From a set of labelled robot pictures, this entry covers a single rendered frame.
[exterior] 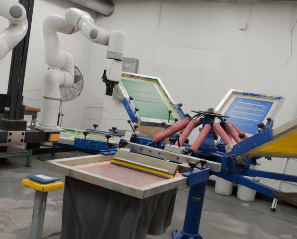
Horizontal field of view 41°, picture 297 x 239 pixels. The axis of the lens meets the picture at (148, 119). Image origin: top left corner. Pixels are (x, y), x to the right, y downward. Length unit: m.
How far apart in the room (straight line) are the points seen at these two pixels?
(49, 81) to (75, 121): 5.68
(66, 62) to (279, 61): 4.60
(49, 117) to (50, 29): 0.46
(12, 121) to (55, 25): 0.55
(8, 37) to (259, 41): 5.07
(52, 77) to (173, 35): 5.06
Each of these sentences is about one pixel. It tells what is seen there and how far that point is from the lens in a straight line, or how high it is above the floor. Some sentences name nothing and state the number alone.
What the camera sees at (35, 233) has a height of 0.72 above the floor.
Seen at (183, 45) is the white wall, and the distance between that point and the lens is 6.94.
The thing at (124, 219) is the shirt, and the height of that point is 0.80.
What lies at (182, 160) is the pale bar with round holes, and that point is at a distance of 2.55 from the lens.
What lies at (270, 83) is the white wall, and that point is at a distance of 6.39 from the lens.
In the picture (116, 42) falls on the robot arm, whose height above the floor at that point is 1.61.
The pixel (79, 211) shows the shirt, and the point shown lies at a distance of 2.09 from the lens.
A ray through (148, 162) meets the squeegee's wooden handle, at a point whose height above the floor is 1.01.
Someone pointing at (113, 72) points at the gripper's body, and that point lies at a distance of 1.89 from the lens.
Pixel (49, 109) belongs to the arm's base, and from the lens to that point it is 2.16.
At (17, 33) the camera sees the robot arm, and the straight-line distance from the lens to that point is 1.91.
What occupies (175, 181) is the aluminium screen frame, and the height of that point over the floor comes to 0.99.
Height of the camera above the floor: 1.43
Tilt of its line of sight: 4 degrees down
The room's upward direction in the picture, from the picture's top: 9 degrees clockwise
